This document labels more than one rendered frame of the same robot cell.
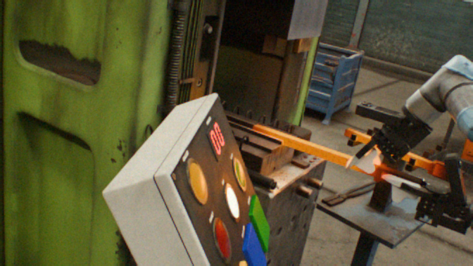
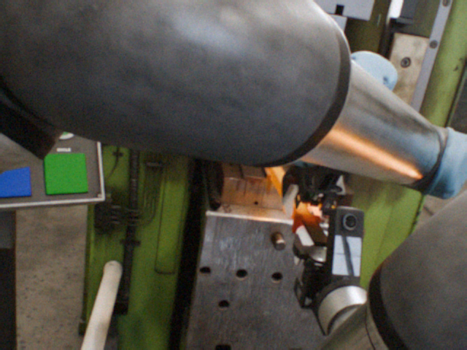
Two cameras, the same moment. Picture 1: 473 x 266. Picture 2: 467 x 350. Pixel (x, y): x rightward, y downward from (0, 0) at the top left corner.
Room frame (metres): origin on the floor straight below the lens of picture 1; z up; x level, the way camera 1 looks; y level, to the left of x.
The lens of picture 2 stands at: (0.48, -0.86, 1.33)
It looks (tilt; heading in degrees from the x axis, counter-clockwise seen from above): 20 degrees down; 53
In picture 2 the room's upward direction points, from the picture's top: 10 degrees clockwise
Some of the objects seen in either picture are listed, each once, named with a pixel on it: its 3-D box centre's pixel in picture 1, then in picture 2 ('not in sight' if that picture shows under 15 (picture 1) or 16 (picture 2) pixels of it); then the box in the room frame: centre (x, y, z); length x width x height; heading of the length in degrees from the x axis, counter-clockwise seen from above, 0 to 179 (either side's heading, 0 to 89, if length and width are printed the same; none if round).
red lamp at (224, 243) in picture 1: (222, 240); not in sight; (0.50, 0.00, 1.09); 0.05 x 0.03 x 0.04; 152
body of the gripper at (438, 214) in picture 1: (445, 205); (330, 286); (0.96, -0.50, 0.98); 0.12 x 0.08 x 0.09; 62
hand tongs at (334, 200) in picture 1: (370, 186); not in sight; (1.69, -0.56, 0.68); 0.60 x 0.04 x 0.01; 136
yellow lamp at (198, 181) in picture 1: (197, 181); not in sight; (0.50, 0.04, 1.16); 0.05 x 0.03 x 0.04; 152
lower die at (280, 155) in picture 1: (214, 131); (252, 162); (1.23, 0.07, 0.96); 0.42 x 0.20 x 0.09; 62
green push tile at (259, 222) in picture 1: (257, 223); (65, 173); (0.69, -0.06, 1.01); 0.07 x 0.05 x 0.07; 177
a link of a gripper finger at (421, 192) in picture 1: (420, 190); (308, 250); (0.97, -0.43, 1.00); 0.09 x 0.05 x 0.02; 65
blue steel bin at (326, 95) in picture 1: (298, 72); not in sight; (5.21, -0.55, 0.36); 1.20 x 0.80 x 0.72; 64
